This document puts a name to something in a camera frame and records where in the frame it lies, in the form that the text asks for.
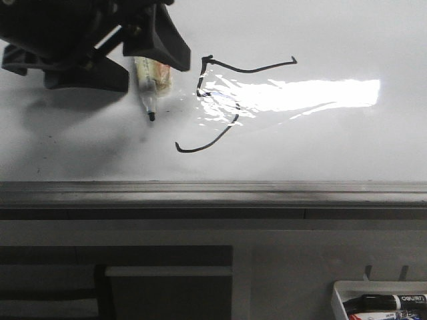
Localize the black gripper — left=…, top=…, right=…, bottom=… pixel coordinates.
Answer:
left=1, top=1, right=170, bottom=93

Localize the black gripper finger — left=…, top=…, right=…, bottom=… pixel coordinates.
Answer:
left=122, top=3, right=191, bottom=71

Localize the white marker with black tip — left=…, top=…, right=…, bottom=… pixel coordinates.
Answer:
left=134, top=57, right=172, bottom=121

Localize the whiteboard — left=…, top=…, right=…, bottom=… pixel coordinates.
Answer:
left=1, top=1, right=426, bottom=181

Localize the dark cabinet panel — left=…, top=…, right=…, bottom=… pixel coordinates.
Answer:
left=1, top=245, right=233, bottom=319

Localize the white marker tray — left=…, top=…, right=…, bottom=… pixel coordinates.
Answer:
left=331, top=281, right=426, bottom=319

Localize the black Deli marker in tray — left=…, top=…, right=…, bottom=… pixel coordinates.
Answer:
left=343, top=294, right=426, bottom=314

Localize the blue label marker in tray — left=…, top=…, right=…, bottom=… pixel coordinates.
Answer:
left=348, top=311, right=426, bottom=320

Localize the aluminium whiteboard frame rail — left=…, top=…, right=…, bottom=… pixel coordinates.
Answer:
left=1, top=181, right=426, bottom=220

